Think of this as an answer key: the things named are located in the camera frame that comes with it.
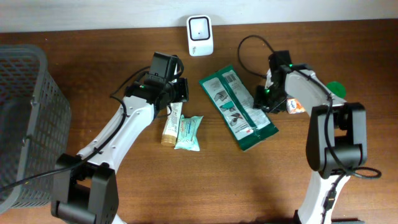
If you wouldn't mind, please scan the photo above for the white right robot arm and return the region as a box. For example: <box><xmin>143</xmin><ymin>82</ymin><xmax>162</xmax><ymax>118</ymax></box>
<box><xmin>254</xmin><ymin>50</ymin><xmax>368</xmax><ymax>223</ymax></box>

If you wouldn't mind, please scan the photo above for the green glove package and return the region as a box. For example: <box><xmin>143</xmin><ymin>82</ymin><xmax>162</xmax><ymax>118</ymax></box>
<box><xmin>200</xmin><ymin>65</ymin><xmax>279</xmax><ymax>151</ymax></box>

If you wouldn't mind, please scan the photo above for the orange tissue pack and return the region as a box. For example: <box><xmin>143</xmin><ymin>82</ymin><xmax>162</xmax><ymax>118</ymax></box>
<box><xmin>287</xmin><ymin>98</ymin><xmax>306</xmax><ymax>114</ymax></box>

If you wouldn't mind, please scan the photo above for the green lid seasoning jar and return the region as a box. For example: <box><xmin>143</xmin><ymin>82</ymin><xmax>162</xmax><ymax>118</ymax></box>
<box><xmin>326</xmin><ymin>81</ymin><xmax>346</xmax><ymax>99</ymax></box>

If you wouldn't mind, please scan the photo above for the light green wipes pack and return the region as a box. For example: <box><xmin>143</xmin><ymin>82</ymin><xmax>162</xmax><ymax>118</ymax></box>
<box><xmin>174</xmin><ymin>115</ymin><xmax>203</xmax><ymax>152</ymax></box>

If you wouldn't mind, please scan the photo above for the white barcode scanner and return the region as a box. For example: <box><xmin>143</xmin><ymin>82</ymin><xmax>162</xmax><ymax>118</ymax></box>
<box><xmin>186</xmin><ymin>15</ymin><xmax>214</xmax><ymax>57</ymax></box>

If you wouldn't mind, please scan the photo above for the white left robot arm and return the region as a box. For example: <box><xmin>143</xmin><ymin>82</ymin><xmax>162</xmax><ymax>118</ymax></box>
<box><xmin>50</xmin><ymin>52</ymin><xmax>188</xmax><ymax>224</ymax></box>

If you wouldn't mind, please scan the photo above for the grey plastic basket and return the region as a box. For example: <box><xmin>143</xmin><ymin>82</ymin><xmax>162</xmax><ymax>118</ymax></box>
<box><xmin>1</xmin><ymin>45</ymin><xmax>72</xmax><ymax>213</ymax></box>

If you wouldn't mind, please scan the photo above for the white cream tube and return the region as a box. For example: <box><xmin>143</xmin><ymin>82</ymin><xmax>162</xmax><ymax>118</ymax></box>
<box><xmin>161</xmin><ymin>103</ymin><xmax>183</xmax><ymax>147</ymax></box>

